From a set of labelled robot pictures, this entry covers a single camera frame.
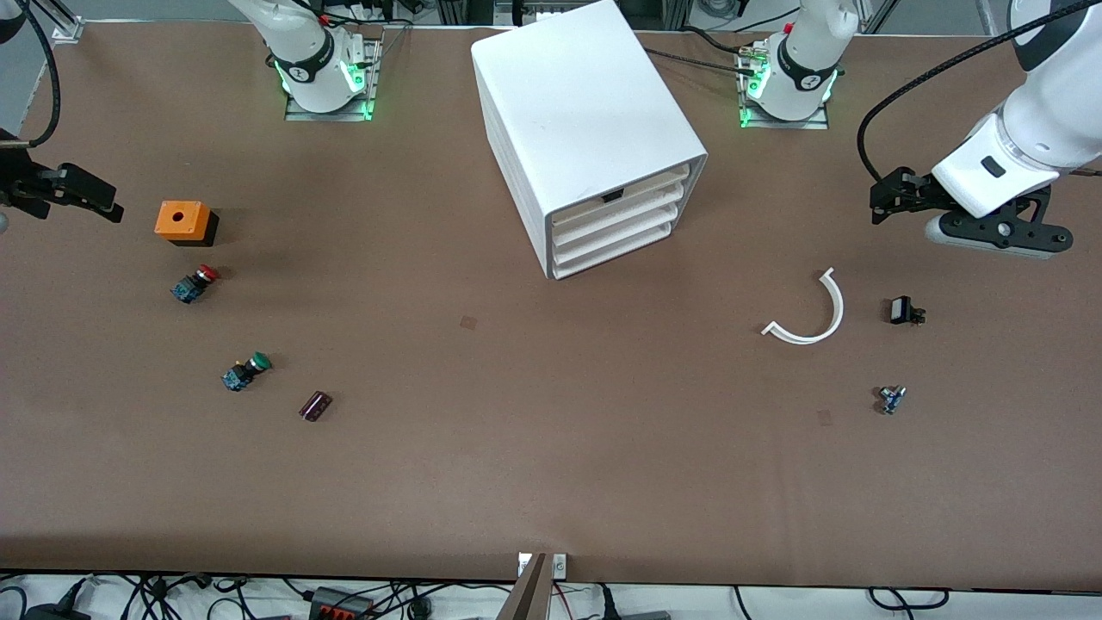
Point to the white mounting bracket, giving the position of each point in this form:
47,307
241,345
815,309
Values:
523,564
559,565

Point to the red cap push button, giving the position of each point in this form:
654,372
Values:
194,284

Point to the black power adapter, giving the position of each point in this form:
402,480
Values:
56,612

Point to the green cap push button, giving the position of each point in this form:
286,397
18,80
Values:
245,372

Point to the metal camera pole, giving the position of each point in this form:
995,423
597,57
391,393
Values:
527,594

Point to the white drawer cabinet shell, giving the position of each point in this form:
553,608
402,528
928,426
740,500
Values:
577,103

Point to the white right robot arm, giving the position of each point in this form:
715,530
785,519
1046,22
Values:
310,60

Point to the orange button enclosure box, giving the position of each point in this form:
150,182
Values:
181,220

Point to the small black switch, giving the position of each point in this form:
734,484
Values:
902,310

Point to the aluminium frame profile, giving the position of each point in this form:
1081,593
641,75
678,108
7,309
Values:
69,30

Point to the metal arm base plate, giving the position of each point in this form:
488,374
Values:
372,86
783,124

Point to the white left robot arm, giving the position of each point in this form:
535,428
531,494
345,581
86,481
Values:
1059,112

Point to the black orange power strip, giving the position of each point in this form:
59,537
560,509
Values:
340,603

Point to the small blue electronic component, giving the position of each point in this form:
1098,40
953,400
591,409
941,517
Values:
892,399

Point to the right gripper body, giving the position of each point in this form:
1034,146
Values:
19,182

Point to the white curved plastic strip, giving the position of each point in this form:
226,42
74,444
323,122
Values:
837,310

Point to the maroon cylindrical capacitor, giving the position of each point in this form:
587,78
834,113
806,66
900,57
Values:
316,406

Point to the white plastic drawer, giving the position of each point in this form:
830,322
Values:
611,254
616,235
646,189
620,217

